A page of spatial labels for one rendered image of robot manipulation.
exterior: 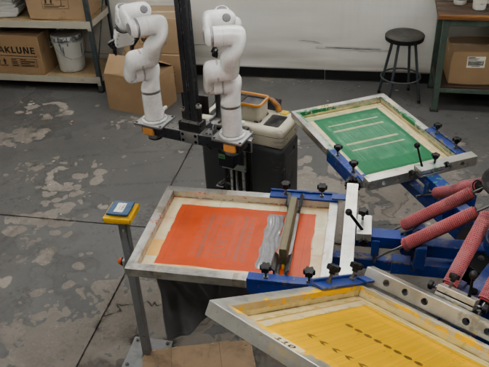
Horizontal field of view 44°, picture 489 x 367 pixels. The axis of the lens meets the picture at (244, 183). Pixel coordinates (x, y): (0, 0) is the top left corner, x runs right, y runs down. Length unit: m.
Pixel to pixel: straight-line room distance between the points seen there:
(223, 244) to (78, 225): 2.06
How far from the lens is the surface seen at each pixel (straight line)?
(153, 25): 2.78
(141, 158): 5.08
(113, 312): 3.71
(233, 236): 2.57
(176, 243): 2.56
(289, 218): 2.48
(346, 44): 6.15
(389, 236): 2.45
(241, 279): 2.31
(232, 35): 2.56
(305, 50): 6.20
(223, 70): 2.66
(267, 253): 2.46
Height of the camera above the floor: 2.54
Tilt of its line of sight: 33 degrees down
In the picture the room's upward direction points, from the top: 3 degrees counter-clockwise
